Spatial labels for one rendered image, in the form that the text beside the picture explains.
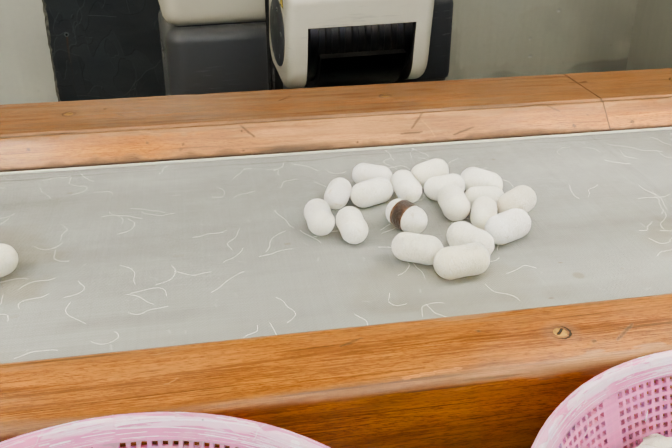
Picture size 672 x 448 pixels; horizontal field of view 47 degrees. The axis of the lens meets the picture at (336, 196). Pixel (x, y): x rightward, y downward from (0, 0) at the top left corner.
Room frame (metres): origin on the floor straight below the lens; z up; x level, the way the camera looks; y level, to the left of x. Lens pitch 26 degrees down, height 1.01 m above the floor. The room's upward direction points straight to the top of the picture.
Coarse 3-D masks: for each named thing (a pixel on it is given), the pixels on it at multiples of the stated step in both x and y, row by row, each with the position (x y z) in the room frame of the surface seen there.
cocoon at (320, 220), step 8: (312, 200) 0.50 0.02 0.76; (320, 200) 0.50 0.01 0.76; (304, 208) 0.50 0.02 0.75; (312, 208) 0.49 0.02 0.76; (320, 208) 0.49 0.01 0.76; (328, 208) 0.50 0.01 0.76; (304, 216) 0.50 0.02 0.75; (312, 216) 0.48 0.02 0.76; (320, 216) 0.48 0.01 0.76; (328, 216) 0.48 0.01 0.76; (312, 224) 0.48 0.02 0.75; (320, 224) 0.48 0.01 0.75; (328, 224) 0.48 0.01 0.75; (312, 232) 0.48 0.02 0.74; (320, 232) 0.48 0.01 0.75; (328, 232) 0.48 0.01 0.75
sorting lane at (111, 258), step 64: (0, 192) 0.56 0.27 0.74; (64, 192) 0.56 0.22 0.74; (128, 192) 0.56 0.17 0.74; (192, 192) 0.56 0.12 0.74; (256, 192) 0.56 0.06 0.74; (320, 192) 0.56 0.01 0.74; (576, 192) 0.56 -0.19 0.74; (640, 192) 0.56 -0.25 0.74; (64, 256) 0.46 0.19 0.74; (128, 256) 0.46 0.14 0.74; (192, 256) 0.46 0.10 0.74; (256, 256) 0.46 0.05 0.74; (320, 256) 0.46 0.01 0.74; (384, 256) 0.46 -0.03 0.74; (512, 256) 0.46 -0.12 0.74; (576, 256) 0.46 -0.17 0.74; (640, 256) 0.46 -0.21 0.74; (0, 320) 0.38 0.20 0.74; (64, 320) 0.38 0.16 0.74; (128, 320) 0.38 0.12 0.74; (192, 320) 0.38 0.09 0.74; (256, 320) 0.38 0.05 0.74; (320, 320) 0.38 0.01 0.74; (384, 320) 0.38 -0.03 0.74
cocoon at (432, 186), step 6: (450, 174) 0.55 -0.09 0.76; (456, 174) 0.55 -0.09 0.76; (432, 180) 0.54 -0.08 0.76; (438, 180) 0.54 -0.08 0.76; (444, 180) 0.54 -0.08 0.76; (450, 180) 0.54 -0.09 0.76; (456, 180) 0.55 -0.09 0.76; (462, 180) 0.55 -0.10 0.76; (426, 186) 0.54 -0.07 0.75; (432, 186) 0.54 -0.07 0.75; (438, 186) 0.54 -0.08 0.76; (462, 186) 0.54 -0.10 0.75; (426, 192) 0.54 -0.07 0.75; (432, 192) 0.54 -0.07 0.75; (432, 198) 0.54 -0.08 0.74
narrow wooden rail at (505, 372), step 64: (448, 320) 0.35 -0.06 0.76; (512, 320) 0.35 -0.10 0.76; (576, 320) 0.35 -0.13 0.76; (640, 320) 0.35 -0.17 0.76; (0, 384) 0.29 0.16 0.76; (64, 384) 0.29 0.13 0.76; (128, 384) 0.29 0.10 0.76; (192, 384) 0.29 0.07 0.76; (256, 384) 0.29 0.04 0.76; (320, 384) 0.29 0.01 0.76; (384, 384) 0.29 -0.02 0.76; (448, 384) 0.30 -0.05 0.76; (512, 384) 0.30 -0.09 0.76; (576, 384) 0.31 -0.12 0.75
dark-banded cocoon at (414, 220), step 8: (392, 200) 0.51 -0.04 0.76; (408, 208) 0.49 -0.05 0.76; (416, 208) 0.49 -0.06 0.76; (408, 216) 0.48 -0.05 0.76; (416, 216) 0.48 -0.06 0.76; (424, 216) 0.49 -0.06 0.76; (408, 224) 0.48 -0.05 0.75; (416, 224) 0.48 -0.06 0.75; (424, 224) 0.48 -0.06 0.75; (416, 232) 0.48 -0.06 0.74
